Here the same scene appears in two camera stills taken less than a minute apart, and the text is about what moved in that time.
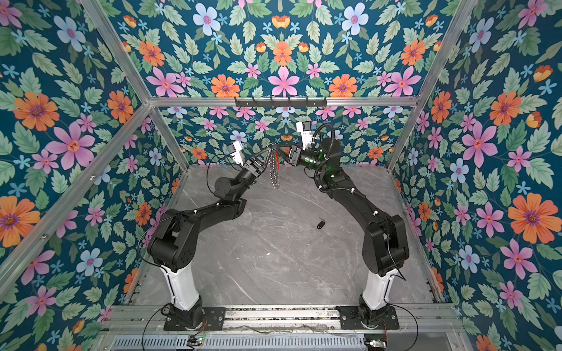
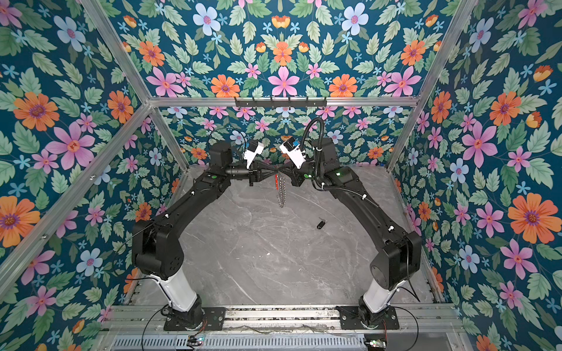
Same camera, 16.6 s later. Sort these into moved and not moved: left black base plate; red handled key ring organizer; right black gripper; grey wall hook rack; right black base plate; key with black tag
Moved: red handled key ring organizer; right black gripper
Not moved: grey wall hook rack; right black base plate; left black base plate; key with black tag
